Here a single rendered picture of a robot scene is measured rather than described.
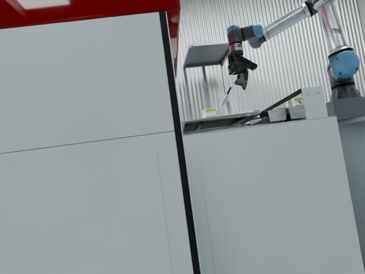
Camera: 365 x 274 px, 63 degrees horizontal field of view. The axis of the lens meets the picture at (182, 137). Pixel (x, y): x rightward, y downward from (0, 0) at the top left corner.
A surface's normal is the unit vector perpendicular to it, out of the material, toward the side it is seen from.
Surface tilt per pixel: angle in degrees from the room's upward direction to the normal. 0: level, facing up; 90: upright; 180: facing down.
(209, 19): 90
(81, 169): 90
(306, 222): 90
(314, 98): 90
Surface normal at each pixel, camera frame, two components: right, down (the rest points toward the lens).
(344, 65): -0.32, 0.07
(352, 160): -0.71, 0.04
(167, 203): 0.04, -0.09
